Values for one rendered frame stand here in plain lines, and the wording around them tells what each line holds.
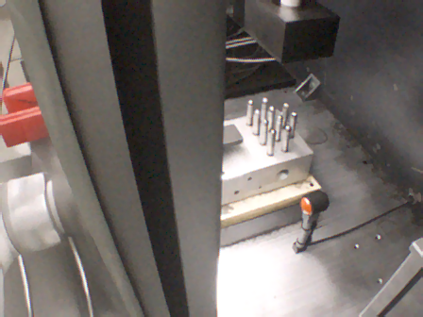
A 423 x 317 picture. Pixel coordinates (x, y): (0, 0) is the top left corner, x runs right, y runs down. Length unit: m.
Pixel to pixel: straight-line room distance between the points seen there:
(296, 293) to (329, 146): 0.29
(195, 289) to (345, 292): 0.34
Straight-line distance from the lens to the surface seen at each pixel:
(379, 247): 0.54
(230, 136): 0.43
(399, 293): 0.28
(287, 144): 0.44
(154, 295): 0.17
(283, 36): 0.34
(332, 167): 0.62
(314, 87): 0.75
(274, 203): 0.46
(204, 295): 0.18
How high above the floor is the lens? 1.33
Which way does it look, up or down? 46 degrees down
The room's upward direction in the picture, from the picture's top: straight up
